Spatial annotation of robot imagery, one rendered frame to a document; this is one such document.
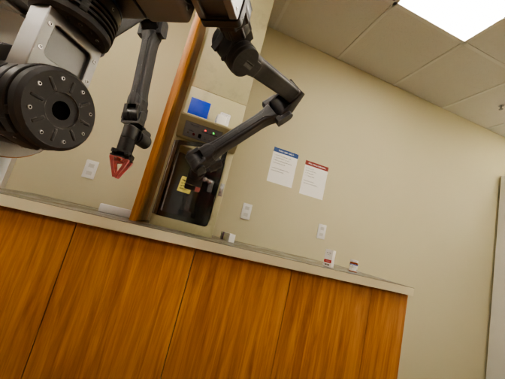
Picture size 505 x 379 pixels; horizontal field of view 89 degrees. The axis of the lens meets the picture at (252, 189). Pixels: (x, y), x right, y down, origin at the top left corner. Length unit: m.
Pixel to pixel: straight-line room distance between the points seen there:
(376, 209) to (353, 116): 0.82
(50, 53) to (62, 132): 0.14
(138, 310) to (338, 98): 2.09
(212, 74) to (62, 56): 1.07
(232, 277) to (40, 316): 0.69
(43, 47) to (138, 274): 0.81
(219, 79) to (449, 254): 2.51
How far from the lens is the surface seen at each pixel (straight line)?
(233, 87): 1.59
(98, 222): 1.12
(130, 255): 1.14
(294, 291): 1.28
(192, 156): 0.98
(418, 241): 2.76
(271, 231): 1.94
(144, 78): 1.17
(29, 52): 0.59
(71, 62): 0.64
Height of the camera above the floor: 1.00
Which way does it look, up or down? 10 degrees up
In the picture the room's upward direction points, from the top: 14 degrees clockwise
